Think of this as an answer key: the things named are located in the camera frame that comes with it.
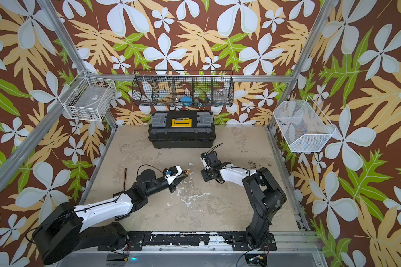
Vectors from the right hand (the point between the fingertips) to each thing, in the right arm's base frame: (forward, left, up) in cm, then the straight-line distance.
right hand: (205, 172), depth 96 cm
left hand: (-8, +10, +17) cm, 21 cm away
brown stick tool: (+2, +48, -1) cm, 48 cm away
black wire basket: (+40, +13, +31) cm, 52 cm away
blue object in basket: (+33, +11, +27) cm, 44 cm away
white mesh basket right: (+12, -51, +26) cm, 58 cm away
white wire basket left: (+24, +61, +35) cm, 74 cm away
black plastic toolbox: (+20, +14, +16) cm, 29 cm away
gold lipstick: (-11, +9, +19) cm, 23 cm away
